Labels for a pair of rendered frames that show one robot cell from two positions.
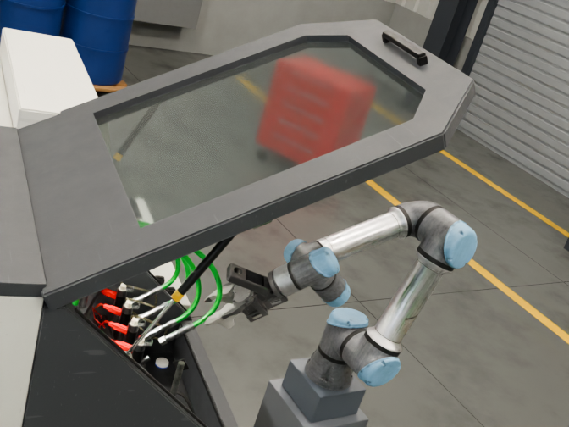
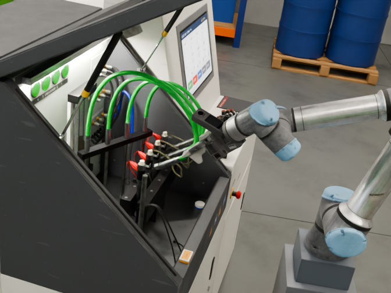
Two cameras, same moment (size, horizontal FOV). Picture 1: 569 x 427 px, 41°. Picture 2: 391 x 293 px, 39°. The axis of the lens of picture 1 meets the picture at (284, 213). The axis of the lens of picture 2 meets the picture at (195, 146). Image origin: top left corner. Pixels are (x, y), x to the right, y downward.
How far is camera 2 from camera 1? 1.07 m
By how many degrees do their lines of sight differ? 37
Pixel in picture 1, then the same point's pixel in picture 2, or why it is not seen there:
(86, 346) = (22, 118)
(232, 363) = not seen: hidden behind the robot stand
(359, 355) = (328, 222)
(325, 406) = (309, 270)
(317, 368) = (310, 235)
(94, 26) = (352, 22)
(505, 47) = not seen: outside the picture
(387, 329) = (353, 202)
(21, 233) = (16, 42)
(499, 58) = not seen: outside the picture
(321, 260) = (255, 108)
